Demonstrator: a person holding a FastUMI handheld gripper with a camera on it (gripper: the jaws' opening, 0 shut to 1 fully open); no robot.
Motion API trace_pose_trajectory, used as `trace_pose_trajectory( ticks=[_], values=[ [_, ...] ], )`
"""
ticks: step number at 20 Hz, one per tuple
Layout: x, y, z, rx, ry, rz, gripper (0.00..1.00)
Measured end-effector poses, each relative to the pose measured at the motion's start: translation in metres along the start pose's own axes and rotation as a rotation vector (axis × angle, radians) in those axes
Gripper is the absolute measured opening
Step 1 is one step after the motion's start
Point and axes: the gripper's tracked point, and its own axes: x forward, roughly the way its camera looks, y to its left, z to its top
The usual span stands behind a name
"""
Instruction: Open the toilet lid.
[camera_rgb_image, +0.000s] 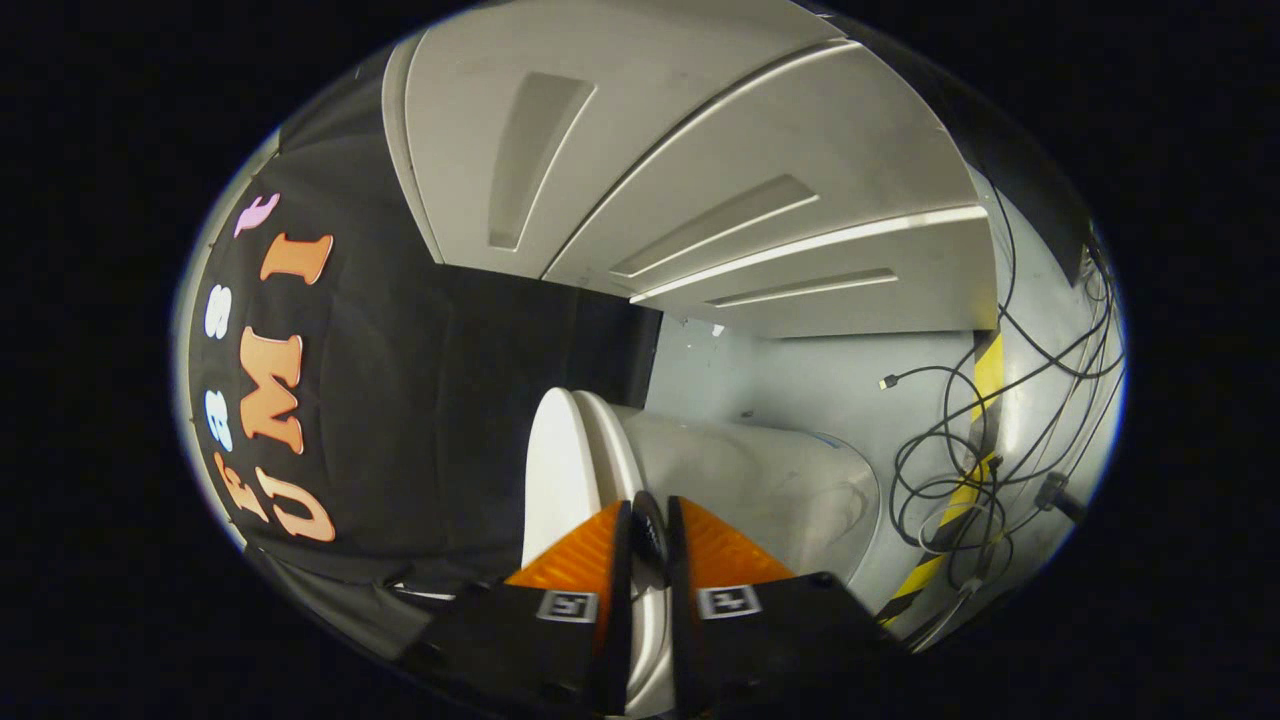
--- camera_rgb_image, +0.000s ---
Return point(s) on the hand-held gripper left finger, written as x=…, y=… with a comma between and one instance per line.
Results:
x=615, y=620

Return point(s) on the yellow black floor tape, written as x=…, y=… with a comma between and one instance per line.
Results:
x=988, y=372

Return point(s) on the white toilet lid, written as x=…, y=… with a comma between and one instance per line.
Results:
x=555, y=470

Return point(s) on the black power adapter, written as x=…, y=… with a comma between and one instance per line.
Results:
x=1055, y=492

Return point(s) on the black backdrop cloth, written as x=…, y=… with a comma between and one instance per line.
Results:
x=420, y=400

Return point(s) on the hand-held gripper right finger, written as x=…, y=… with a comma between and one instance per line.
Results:
x=683, y=620

